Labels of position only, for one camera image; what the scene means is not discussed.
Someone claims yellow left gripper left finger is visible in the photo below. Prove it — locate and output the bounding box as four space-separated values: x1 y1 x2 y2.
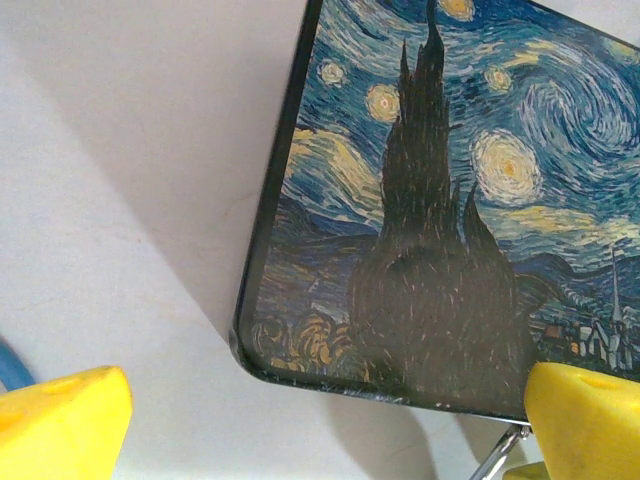
0 365 134 480

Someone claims blue cable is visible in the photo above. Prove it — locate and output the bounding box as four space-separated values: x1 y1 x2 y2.
0 333 37 394

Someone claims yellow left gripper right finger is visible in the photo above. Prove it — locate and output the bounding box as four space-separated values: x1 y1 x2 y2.
524 362 640 480

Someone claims silver metal rod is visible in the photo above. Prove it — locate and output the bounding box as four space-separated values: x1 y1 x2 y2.
469 421 549 480

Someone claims Starry Night mouse pad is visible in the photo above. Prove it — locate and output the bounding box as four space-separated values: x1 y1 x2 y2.
233 0 640 424

